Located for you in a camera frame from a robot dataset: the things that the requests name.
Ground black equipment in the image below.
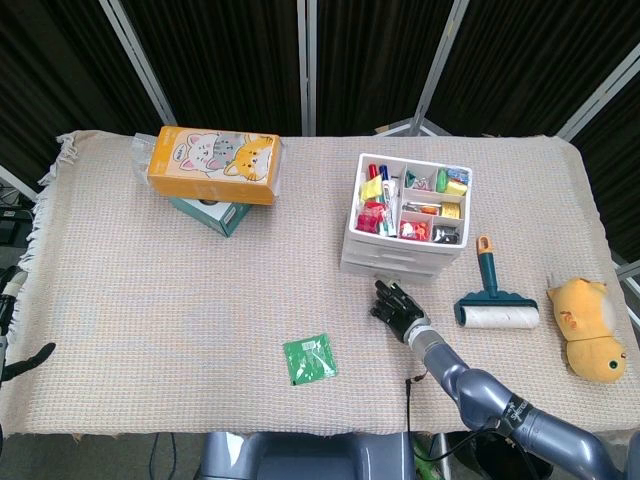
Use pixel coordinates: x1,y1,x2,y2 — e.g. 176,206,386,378
0,184,34,246

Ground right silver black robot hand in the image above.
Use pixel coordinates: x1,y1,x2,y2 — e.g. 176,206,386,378
369,278,432,346

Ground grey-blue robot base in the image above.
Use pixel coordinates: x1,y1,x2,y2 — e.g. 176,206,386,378
199,430,416,480

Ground teal lint roller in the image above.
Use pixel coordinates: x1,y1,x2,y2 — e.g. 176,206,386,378
453,234,541,330

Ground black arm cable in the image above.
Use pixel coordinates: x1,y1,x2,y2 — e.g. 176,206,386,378
403,372,501,464

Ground red packet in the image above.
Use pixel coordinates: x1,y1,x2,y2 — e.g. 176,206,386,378
355,201,389,234

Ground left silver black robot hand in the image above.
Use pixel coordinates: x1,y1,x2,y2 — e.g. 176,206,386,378
0,267,57,386

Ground teal tissue box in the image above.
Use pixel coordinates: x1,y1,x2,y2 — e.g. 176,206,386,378
167,196,253,239

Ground green white marker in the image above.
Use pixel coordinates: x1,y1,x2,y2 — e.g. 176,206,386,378
377,199,400,238

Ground black folding screen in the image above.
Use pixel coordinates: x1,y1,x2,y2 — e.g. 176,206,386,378
0,0,640,281

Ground clear bottom drawer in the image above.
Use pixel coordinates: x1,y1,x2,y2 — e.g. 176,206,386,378
339,259,440,287

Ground yellow plush toy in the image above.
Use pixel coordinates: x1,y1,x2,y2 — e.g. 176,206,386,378
545,277,629,385

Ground orange cat tissue pack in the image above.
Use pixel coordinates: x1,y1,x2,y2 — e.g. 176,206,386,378
132,125,289,206

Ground beige woven tablecloth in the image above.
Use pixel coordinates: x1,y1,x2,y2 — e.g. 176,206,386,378
0,128,640,449

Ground green plastic packet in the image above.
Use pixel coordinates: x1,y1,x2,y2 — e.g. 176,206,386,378
282,332,339,386

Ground yellow folded paper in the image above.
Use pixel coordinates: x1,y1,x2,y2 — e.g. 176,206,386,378
360,175,384,202

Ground red clips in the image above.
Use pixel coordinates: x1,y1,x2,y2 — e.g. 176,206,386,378
399,219,431,240

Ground white drawer organizer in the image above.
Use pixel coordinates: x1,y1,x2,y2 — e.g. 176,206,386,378
338,152,474,287

